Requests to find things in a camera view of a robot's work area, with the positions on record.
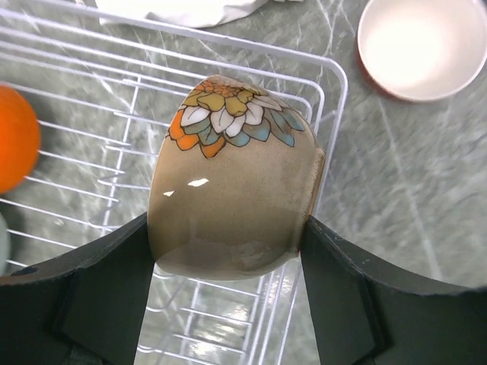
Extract orange ceramic bowl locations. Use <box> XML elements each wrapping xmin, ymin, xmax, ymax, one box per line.
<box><xmin>1</xmin><ymin>85</ymin><xmax>41</xmax><ymax>193</ymax></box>

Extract white folded cloth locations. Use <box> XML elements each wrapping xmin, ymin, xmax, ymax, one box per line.
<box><xmin>94</xmin><ymin>0</ymin><xmax>305</xmax><ymax>30</ymax></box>

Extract red ceramic bowl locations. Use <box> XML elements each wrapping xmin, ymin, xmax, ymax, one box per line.
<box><xmin>356</xmin><ymin>0</ymin><xmax>486</xmax><ymax>103</ymax></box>

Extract tan floral bowl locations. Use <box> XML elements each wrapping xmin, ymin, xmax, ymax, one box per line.
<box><xmin>147</xmin><ymin>75</ymin><xmax>326</xmax><ymax>281</ymax></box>

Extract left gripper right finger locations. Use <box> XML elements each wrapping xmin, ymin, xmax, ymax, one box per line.
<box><xmin>301</xmin><ymin>217</ymin><xmax>486</xmax><ymax>364</ymax></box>

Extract white wire dish rack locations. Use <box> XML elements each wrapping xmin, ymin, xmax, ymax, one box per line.
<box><xmin>1</xmin><ymin>1</ymin><xmax>343</xmax><ymax>364</ymax></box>

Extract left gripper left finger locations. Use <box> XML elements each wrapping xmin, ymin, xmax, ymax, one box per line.
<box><xmin>1</xmin><ymin>214</ymin><xmax>154</xmax><ymax>364</ymax></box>

